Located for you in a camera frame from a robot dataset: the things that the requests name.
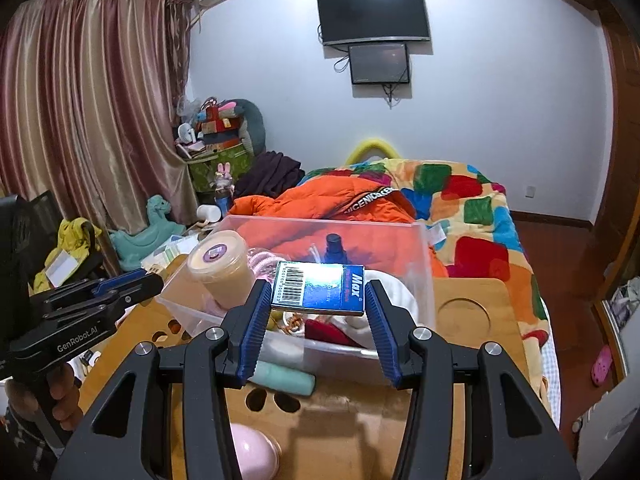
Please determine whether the beige tub with lid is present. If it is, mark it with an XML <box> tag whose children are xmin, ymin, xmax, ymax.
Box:
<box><xmin>186</xmin><ymin>230</ymin><xmax>255</xmax><ymax>311</ymax></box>

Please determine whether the white cloth pouch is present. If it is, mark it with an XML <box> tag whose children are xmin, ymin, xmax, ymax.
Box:
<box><xmin>344</xmin><ymin>268</ymin><xmax>420</xmax><ymax>351</ymax></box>

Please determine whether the red drawstring pouch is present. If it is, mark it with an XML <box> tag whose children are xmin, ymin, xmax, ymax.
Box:
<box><xmin>305</xmin><ymin>318</ymin><xmax>360</xmax><ymax>348</ymax></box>

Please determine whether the green spray bottle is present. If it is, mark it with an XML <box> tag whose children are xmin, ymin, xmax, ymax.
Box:
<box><xmin>322</xmin><ymin>233</ymin><xmax>349</xmax><ymax>264</ymax></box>

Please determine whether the blue staple box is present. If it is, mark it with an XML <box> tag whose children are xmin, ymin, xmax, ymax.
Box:
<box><xmin>271</xmin><ymin>261</ymin><xmax>366</xmax><ymax>316</ymax></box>

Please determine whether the left hand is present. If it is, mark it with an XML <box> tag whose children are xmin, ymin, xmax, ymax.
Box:
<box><xmin>4</xmin><ymin>363</ymin><xmax>86</xmax><ymax>434</ymax></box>

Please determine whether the teal dinosaur rocking toy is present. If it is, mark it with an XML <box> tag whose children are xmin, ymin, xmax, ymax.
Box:
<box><xmin>108</xmin><ymin>195</ymin><xmax>184</xmax><ymax>272</ymax></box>

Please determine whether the stack of papers and books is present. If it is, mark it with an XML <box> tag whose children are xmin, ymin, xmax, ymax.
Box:
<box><xmin>140</xmin><ymin>233</ymin><xmax>198</xmax><ymax>271</ymax></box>

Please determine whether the yellow cloth on chair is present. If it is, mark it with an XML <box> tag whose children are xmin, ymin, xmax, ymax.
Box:
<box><xmin>30</xmin><ymin>217</ymin><xmax>102</xmax><ymax>296</ymax></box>

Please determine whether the black chair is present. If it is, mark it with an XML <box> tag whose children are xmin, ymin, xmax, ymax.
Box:
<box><xmin>22</xmin><ymin>191</ymin><xmax>108</xmax><ymax>288</ymax></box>

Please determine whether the white mug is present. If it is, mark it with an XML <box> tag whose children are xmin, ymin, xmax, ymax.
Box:
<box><xmin>196</xmin><ymin>204</ymin><xmax>222</xmax><ymax>223</ymax></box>

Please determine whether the pink croc shoe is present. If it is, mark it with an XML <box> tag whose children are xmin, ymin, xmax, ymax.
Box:
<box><xmin>590</xmin><ymin>344</ymin><xmax>613</xmax><ymax>387</ymax></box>

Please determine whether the pink round lidded container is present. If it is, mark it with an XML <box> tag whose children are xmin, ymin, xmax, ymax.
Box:
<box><xmin>231</xmin><ymin>424</ymin><xmax>281</xmax><ymax>480</ymax></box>

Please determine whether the pink bunny water bottle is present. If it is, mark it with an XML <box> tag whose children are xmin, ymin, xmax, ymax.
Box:
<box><xmin>214</xmin><ymin>162</ymin><xmax>234</xmax><ymax>217</ymax></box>

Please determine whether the green storage box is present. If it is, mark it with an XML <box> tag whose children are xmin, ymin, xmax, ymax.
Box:
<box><xmin>186</xmin><ymin>144</ymin><xmax>253</xmax><ymax>193</ymax></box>

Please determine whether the mint green tube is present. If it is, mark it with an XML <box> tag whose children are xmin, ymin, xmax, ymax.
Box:
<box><xmin>250</xmin><ymin>361</ymin><xmax>316</xmax><ymax>396</ymax></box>

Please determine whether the dark purple garment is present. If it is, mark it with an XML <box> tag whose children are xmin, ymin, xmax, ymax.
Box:
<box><xmin>234</xmin><ymin>151</ymin><xmax>305</xmax><ymax>198</ymax></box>

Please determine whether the pile of plush toys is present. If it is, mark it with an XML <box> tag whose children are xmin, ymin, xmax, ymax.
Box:
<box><xmin>175</xmin><ymin>98</ymin><xmax>266</xmax><ymax>159</ymax></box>

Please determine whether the clear plastic storage bin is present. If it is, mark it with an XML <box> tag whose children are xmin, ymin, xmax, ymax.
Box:
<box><xmin>158</xmin><ymin>216</ymin><xmax>436</xmax><ymax>385</ymax></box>

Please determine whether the striped pink curtain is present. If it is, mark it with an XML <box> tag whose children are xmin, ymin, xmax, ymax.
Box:
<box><xmin>1</xmin><ymin>0</ymin><xmax>196</xmax><ymax>271</ymax></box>

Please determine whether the colourful patchwork blanket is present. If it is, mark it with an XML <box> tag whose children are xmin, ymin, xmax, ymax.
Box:
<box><xmin>303</xmin><ymin>158</ymin><xmax>561</xmax><ymax>420</ymax></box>

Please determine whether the wooden door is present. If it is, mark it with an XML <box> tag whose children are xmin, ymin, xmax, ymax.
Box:
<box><xmin>594</xmin><ymin>8</ymin><xmax>639</xmax><ymax>299</ymax></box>

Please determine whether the orange puffer jacket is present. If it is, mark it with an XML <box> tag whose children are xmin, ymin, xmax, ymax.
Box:
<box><xmin>230</xmin><ymin>174</ymin><xmax>416</xmax><ymax>223</ymax></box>

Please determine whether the yellow foam hoop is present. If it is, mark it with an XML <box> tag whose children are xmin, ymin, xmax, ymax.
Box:
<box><xmin>345</xmin><ymin>138</ymin><xmax>400</xmax><ymax>166</ymax></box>

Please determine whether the small wall monitor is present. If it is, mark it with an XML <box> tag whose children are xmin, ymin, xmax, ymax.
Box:
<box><xmin>348</xmin><ymin>42</ymin><xmax>410</xmax><ymax>84</ymax></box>

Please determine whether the large wall television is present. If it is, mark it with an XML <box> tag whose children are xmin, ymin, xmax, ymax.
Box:
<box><xmin>317</xmin><ymin>0</ymin><xmax>431</xmax><ymax>46</ymax></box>

